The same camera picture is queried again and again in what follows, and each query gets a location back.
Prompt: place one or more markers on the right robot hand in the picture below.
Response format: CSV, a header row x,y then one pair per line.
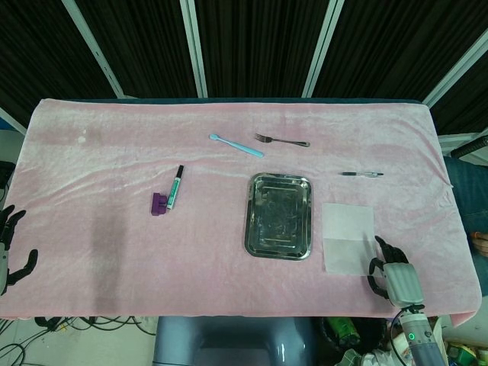
x,y
399,277

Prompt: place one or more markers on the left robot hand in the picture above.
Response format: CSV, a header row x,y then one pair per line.
x,y
7,244

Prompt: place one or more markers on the white cloth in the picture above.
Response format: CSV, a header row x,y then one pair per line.
x,y
347,238

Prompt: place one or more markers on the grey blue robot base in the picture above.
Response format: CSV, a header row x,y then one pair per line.
x,y
232,341

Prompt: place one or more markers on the person in blue jeans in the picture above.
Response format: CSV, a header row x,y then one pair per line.
x,y
467,198

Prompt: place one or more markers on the clear ballpoint pen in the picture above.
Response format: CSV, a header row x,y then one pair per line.
x,y
362,174

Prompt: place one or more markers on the stainless steel tray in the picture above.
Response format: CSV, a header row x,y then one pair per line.
x,y
278,215

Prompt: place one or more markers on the purple plastic block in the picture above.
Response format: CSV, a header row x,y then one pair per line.
x,y
158,205

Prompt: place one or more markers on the green whiteboard marker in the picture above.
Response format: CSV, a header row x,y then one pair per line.
x,y
175,188

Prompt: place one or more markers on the metal fork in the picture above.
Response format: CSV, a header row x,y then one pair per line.
x,y
282,140

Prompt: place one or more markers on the pink velvet table cloth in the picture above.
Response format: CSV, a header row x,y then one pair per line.
x,y
228,198

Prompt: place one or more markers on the light blue toothbrush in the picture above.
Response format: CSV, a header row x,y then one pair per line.
x,y
236,145

